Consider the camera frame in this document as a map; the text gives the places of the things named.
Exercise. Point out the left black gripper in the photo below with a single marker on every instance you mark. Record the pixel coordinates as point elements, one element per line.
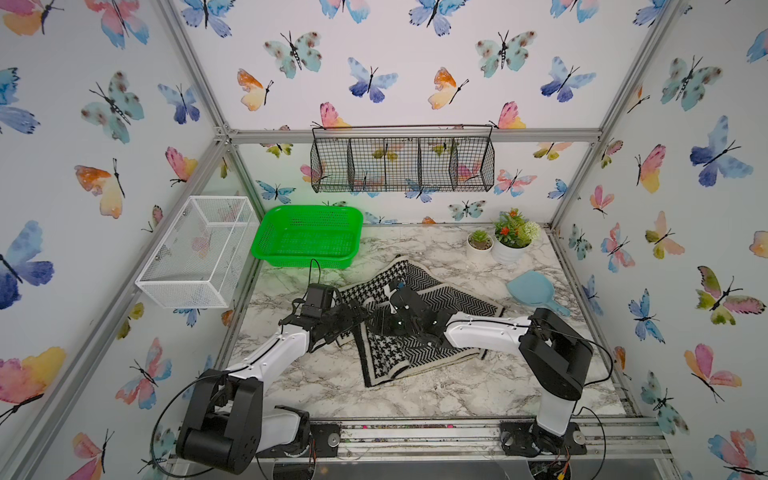
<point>349,321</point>

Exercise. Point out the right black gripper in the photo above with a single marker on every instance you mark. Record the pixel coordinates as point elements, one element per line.
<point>378,323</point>

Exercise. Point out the black white patterned knit scarf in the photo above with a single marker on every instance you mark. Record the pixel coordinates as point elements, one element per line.
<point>391,348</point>

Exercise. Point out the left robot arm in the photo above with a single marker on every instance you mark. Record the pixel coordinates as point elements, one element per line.
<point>226,425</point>

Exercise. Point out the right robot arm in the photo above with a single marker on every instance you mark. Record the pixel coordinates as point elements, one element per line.
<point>557,355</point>

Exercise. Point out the green plastic basket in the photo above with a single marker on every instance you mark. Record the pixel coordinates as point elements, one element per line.
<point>292,236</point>

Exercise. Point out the small succulent in white pot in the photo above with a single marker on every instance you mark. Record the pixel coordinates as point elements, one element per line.
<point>479,244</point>

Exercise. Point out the light blue plastic scoop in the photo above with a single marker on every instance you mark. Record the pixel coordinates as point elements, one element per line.
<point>535,290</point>

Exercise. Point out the flowering plant in white pot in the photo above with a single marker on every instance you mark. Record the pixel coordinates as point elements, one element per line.
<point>514,233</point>

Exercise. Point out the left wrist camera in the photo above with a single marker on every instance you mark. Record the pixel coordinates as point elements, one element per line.
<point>317,300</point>

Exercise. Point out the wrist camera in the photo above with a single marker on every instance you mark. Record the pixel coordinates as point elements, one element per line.
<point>401,296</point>
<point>317,300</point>

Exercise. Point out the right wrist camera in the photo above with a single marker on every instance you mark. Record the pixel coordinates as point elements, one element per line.
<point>401,296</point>

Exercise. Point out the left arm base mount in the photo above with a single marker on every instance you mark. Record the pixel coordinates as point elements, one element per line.
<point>322,440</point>

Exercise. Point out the white mesh wall basket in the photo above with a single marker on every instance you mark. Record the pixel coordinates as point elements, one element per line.
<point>199,260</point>

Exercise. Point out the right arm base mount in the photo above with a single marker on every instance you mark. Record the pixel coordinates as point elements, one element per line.
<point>527,439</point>

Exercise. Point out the black wire wall basket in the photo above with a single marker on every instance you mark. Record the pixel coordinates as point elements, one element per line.
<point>379,159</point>

